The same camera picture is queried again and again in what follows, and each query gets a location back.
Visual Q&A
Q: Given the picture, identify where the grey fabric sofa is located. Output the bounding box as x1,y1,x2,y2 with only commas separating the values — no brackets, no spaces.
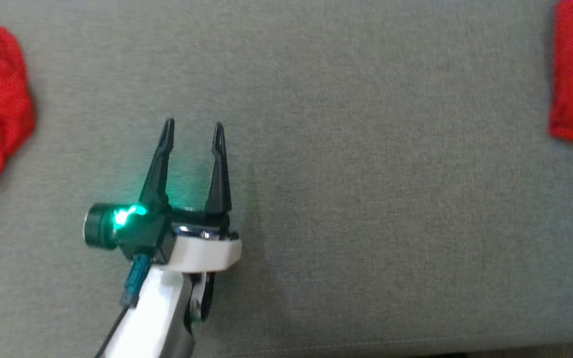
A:
0,0,573,358

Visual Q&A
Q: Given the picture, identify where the teal plug camera cable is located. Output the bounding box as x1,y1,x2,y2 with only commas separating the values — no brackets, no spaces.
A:
95,254,153,358

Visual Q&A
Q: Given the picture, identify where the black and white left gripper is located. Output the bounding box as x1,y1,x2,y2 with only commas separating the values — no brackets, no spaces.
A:
115,117,243,273

